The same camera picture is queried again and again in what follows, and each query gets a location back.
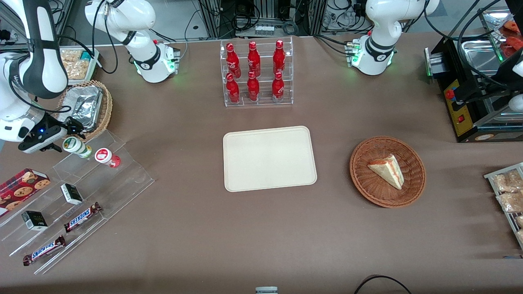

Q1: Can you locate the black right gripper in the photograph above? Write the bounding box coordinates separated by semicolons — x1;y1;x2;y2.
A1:
25;114;85;143

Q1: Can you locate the green yogurt cup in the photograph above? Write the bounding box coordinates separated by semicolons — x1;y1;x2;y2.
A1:
62;137;93;159

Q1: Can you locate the aluminium foil tray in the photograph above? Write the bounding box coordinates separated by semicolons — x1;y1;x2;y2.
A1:
59;86;103;133

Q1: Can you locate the beige plastic tray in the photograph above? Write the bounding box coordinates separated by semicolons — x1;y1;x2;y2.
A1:
223;126;317;192

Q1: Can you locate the steel tray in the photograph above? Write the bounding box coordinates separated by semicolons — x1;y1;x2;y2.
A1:
460;39;507;78

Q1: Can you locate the oval tan wicker basket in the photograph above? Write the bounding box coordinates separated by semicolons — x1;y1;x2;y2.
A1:
54;80;113;143

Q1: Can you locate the red yogurt cup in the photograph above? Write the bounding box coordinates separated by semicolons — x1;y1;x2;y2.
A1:
95;148;121;169

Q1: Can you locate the clear bag of crackers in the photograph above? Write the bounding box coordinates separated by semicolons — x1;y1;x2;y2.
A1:
60;50;90;80

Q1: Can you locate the white snack bin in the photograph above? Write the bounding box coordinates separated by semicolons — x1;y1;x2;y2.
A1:
59;47;101;86

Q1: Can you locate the small black box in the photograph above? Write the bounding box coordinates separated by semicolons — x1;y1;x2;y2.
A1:
21;211;48;232
60;183;84;205

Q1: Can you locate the clear acrylic stepped display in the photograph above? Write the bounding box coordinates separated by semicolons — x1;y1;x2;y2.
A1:
0;130;155;275

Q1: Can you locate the red tartan cookie box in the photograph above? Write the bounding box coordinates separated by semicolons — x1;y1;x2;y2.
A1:
0;168;51;217

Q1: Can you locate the Snickers chocolate bar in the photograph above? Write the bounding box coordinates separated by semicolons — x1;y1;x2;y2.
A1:
22;235;67;266
63;202;103;233

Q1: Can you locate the red cola bottle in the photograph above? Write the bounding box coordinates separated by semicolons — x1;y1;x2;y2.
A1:
272;71;285;102
273;40;286;75
247;71;260;102
226;42;241;78
226;73;241;104
248;41;261;77

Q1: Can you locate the clear acrylic bottle rack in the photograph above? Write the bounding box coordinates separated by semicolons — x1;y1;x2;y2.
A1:
220;37;294;107

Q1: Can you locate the round brown wicker basket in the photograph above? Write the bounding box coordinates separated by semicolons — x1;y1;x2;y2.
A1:
349;136;427;209

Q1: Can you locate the wrapped triangle sandwich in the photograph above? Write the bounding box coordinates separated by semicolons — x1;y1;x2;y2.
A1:
367;154;405;190

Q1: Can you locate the black sealing machine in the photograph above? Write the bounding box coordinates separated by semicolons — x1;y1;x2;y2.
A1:
424;36;523;143

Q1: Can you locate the clear bag of snacks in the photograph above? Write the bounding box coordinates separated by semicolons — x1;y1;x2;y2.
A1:
496;191;523;213
492;169;523;192

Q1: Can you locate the red food pack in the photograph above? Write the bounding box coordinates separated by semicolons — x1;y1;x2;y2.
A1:
502;20;523;58

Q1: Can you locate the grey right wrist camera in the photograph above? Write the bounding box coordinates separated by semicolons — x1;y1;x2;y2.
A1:
18;125;68;154

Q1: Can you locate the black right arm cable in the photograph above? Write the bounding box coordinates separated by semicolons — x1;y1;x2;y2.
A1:
8;0;119;115

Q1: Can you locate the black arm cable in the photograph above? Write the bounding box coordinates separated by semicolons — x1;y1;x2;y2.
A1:
8;0;119;115
423;0;509;88

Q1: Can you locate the aluminium frame post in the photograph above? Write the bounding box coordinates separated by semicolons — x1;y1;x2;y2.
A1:
199;0;223;39
307;0;328;36

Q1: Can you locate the black table cable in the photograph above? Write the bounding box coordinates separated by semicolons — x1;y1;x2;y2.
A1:
353;275;413;294

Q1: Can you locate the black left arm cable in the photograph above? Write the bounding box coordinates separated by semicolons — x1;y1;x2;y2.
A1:
423;0;509;88

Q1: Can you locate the grey wire rack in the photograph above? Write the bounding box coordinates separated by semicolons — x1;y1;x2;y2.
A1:
484;163;523;249

